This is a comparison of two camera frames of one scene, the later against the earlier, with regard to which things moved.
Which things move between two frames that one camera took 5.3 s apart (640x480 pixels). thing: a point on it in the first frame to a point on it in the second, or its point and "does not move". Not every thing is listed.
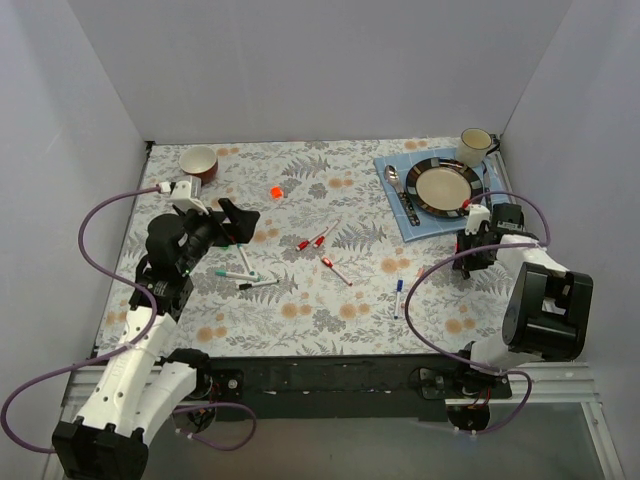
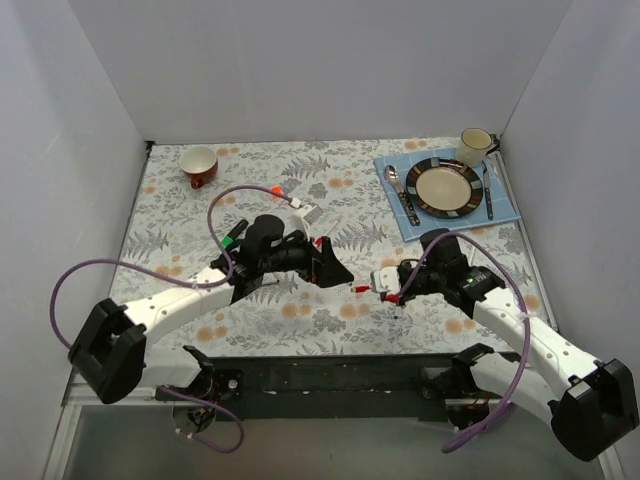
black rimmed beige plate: x=440 y=186 does not move
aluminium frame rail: x=80 y=387 does not move
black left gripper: x=221 y=227 to x=316 y=261
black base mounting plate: x=345 y=388 does not move
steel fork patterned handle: x=409 y=209 does not move
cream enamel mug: x=474 y=145 does not move
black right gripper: x=470 y=253 to x=401 y=285
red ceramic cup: x=200 y=161 does not move
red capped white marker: x=306 y=243 to x=361 y=289
